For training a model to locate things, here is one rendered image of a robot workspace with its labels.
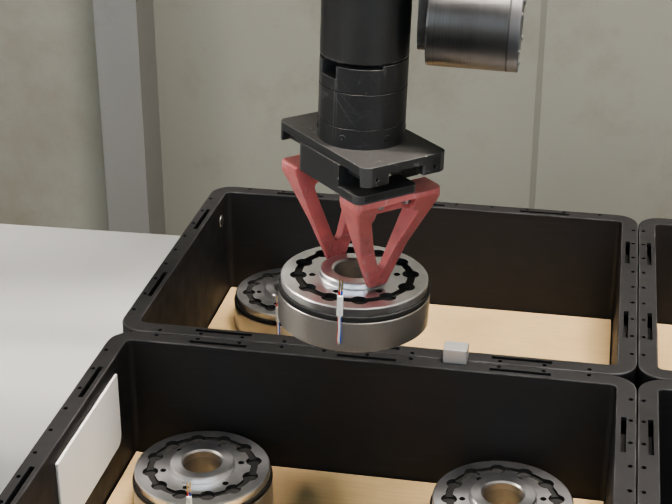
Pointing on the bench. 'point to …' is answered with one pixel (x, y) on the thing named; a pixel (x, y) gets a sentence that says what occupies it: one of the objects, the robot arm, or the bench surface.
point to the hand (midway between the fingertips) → (356, 260)
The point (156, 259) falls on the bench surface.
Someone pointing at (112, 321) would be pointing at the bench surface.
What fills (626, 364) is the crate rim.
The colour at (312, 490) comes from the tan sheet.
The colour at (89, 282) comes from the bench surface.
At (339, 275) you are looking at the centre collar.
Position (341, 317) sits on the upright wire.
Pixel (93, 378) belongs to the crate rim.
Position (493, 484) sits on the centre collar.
